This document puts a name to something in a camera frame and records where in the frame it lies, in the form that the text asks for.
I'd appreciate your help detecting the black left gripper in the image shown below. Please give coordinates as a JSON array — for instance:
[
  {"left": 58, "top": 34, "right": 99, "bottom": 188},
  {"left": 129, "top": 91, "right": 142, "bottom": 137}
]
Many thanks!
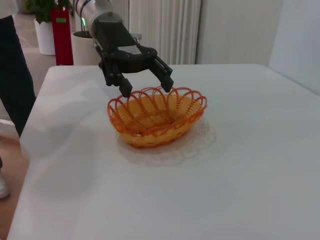
[{"left": 93, "top": 18, "right": 175, "bottom": 98}]

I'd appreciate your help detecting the orange wire basket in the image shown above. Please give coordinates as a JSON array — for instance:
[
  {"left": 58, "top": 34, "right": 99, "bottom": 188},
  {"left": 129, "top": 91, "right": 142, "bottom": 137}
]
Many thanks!
[{"left": 106, "top": 86, "right": 209, "bottom": 150}]

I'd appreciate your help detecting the white ribbed radiator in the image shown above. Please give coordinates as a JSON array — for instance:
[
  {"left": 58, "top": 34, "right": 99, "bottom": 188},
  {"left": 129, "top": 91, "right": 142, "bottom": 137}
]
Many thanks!
[{"left": 128, "top": 0, "right": 202, "bottom": 66}]

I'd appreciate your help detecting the red fire extinguisher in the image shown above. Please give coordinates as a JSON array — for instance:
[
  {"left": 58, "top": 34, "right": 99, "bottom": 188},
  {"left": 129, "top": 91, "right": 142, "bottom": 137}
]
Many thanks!
[{"left": 49, "top": 7, "right": 75, "bottom": 67}]

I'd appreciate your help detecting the small white plant pot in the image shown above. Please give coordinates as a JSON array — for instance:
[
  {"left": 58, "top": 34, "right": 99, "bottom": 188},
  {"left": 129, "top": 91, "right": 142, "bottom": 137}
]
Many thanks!
[{"left": 33, "top": 18, "right": 56, "bottom": 56}]

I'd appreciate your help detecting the green leafy plant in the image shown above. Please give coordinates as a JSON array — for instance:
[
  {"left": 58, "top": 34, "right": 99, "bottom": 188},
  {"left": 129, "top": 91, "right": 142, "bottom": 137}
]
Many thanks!
[{"left": 23, "top": 0, "right": 76, "bottom": 25}]

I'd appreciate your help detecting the dark trouser leg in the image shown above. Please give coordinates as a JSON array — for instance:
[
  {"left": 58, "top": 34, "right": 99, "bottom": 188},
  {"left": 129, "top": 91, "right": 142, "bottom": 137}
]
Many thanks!
[{"left": 0, "top": 14, "right": 38, "bottom": 138}]

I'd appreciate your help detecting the white partition board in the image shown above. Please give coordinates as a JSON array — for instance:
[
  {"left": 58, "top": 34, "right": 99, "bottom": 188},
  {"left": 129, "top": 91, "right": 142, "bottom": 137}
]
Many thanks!
[{"left": 268, "top": 0, "right": 320, "bottom": 98}]

